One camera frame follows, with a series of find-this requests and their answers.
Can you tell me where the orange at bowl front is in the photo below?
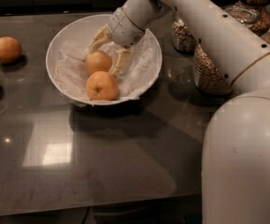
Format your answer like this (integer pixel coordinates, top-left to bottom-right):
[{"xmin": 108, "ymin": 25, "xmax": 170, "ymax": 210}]
[{"xmin": 86, "ymin": 71, "xmax": 119, "ymax": 101}]

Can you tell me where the orange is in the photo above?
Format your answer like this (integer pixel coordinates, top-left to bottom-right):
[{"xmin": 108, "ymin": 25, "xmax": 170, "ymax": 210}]
[
  {"xmin": 86, "ymin": 71, "xmax": 119, "ymax": 101},
  {"xmin": 85, "ymin": 50, "xmax": 112, "ymax": 76},
  {"xmin": 0, "ymin": 36, "xmax": 22, "ymax": 63}
]

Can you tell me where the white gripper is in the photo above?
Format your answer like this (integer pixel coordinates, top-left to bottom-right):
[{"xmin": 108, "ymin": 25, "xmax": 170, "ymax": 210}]
[{"xmin": 88, "ymin": 7, "xmax": 145, "ymax": 76}]

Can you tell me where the white plastic bag liner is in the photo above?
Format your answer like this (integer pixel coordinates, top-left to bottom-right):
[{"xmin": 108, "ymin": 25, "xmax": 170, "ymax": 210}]
[{"xmin": 51, "ymin": 31, "xmax": 162, "ymax": 104}]

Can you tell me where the glass jar at back right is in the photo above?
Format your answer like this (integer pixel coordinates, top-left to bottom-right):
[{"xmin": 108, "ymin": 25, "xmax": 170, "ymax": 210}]
[{"xmin": 223, "ymin": 0, "xmax": 270, "ymax": 35}]

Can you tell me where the glass jar with pale cereal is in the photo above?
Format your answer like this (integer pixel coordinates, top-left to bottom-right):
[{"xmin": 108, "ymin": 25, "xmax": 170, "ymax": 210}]
[{"xmin": 171, "ymin": 13, "xmax": 196, "ymax": 54}]

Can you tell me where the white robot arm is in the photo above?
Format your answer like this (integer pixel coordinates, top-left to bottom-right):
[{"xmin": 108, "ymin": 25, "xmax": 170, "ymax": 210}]
[{"xmin": 89, "ymin": 0, "xmax": 270, "ymax": 224}]

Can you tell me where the large glass cereal jar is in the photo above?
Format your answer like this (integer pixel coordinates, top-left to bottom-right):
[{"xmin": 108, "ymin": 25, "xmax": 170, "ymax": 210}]
[{"xmin": 192, "ymin": 45, "xmax": 232, "ymax": 96}]

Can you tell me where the white bowl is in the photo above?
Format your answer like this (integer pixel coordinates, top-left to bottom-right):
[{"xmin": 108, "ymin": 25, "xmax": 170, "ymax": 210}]
[{"xmin": 45, "ymin": 13, "xmax": 163, "ymax": 106}]

